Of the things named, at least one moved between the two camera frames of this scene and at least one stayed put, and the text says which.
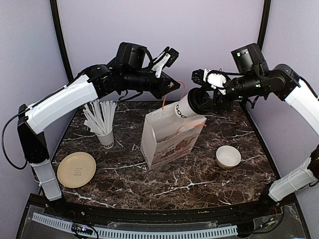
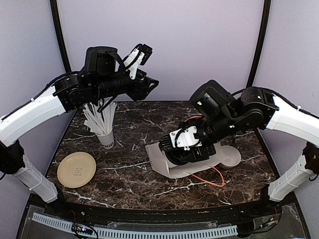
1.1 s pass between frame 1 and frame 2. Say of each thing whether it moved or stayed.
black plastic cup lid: moved
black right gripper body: moved
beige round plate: stayed
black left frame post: stayed
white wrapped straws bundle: stayed
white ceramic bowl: stayed
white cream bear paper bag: moved
